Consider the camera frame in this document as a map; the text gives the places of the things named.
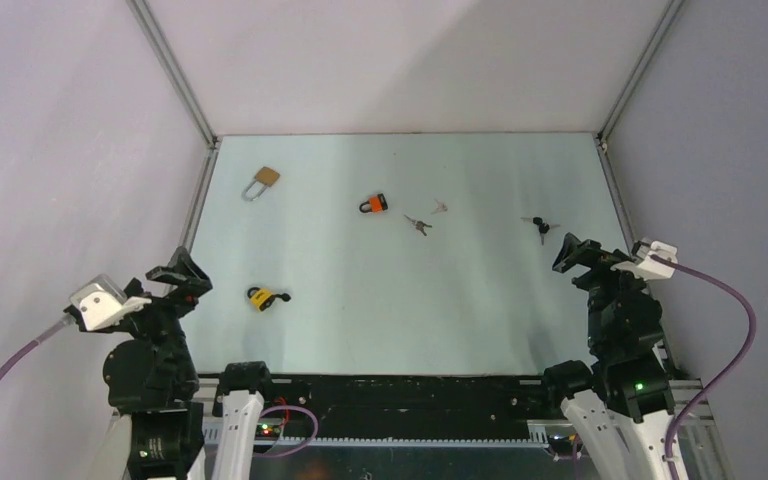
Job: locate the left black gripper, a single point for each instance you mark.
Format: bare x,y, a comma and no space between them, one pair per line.
182,297

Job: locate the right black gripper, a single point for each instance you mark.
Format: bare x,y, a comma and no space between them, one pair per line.
588,253

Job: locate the yellow padlock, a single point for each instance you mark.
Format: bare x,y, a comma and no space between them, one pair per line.
260,298

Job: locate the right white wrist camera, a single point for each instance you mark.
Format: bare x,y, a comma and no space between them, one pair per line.
650,260

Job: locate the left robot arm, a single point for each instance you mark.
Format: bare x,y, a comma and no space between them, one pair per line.
151,378

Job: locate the orange black padlock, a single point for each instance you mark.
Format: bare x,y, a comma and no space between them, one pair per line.
374,204

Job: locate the aluminium frame post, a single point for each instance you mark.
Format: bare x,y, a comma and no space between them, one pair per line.
163,52
653,44

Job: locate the black headed key bunch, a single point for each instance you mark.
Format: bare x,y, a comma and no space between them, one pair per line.
543,226

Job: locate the controller board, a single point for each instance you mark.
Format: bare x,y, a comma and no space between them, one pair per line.
563,447
266,431

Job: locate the left controller board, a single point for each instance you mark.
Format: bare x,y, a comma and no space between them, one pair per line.
266,431

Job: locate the brass padlock long shackle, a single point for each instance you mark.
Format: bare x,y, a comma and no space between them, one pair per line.
263,179

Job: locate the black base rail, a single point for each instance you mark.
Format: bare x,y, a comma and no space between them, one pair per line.
401,408

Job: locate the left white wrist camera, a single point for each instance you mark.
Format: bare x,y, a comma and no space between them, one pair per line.
101,304

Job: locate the left aluminium frame post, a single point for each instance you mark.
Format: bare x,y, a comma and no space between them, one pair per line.
163,52

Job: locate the right controller board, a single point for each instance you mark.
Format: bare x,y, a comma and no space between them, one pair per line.
563,447

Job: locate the right aluminium frame post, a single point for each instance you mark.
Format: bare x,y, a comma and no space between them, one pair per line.
653,44

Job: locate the silver key bunch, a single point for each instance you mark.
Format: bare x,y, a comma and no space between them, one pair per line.
419,225

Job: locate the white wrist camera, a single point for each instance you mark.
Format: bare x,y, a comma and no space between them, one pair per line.
101,304
650,260

